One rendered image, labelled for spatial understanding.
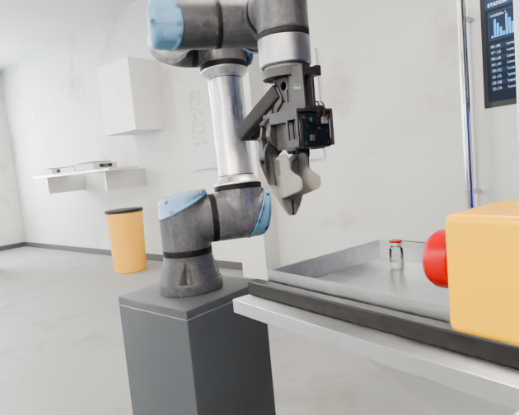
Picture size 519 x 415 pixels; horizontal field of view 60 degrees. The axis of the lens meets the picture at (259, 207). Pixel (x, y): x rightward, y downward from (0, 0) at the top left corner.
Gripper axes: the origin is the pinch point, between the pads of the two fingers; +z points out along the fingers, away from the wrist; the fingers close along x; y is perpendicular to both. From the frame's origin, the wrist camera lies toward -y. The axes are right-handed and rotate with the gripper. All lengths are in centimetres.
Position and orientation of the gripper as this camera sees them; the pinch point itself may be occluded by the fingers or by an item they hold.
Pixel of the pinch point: (288, 206)
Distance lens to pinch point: 69.5
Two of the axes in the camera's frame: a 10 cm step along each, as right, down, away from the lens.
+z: 0.9, 9.9, 0.9
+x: 7.8, -1.3, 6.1
